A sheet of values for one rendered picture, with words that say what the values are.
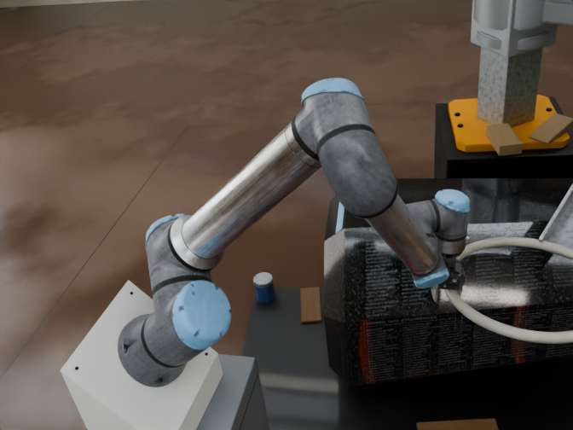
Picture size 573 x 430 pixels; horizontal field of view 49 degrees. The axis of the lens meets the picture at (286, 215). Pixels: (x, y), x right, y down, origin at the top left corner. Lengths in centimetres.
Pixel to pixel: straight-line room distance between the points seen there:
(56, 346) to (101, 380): 188
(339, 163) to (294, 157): 14
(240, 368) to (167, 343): 41
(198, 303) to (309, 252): 219
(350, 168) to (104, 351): 81
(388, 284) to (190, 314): 103
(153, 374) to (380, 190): 77
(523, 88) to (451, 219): 146
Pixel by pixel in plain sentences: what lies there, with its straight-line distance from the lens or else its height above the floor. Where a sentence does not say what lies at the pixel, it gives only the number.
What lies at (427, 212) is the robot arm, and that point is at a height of 125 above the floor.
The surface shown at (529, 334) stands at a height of 99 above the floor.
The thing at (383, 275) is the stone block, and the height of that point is 72.
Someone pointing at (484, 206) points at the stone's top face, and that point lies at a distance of 247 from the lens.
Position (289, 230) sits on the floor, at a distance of 382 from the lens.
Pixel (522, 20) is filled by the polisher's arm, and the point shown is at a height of 131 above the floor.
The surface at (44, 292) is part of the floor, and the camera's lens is 388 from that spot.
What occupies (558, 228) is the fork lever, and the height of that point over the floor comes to 94.
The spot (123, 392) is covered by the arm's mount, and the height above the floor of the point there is 106.
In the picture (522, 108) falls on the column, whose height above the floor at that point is 86.
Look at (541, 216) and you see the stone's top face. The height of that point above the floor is 85.
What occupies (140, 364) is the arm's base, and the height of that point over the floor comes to 110.
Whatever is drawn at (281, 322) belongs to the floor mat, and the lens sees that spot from 321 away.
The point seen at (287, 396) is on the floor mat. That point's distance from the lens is 289.
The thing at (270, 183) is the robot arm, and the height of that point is 155.
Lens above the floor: 223
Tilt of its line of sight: 34 degrees down
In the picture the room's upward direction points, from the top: 8 degrees counter-clockwise
